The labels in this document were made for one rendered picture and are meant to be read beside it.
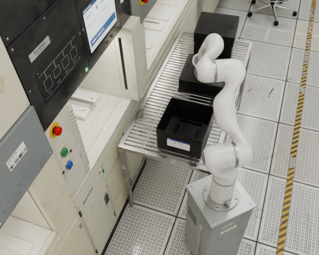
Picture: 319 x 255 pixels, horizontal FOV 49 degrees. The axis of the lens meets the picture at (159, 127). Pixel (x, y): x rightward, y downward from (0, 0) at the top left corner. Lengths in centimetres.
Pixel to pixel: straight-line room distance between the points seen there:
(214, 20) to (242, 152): 133
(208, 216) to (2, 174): 105
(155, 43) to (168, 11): 45
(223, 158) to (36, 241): 96
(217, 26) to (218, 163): 130
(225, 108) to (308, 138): 186
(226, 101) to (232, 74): 12
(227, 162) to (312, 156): 172
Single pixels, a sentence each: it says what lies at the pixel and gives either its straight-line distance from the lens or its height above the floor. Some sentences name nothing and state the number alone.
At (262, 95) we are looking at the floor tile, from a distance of 360.
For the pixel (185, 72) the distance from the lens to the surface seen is 229.
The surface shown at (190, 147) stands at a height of 85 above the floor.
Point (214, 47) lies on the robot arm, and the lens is 163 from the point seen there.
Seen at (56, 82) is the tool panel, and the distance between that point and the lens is 142.
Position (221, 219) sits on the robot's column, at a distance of 187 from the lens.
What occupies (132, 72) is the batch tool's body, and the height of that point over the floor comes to 110.
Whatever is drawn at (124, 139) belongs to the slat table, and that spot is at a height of 76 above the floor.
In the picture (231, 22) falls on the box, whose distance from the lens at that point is 267.
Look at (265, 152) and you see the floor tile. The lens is 314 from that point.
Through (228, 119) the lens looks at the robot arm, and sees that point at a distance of 157.
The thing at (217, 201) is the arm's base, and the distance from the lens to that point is 188.
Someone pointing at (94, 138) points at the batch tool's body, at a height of 87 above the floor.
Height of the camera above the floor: 243
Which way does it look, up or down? 49 degrees down
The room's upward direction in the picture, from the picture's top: 3 degrees counter-clockwise
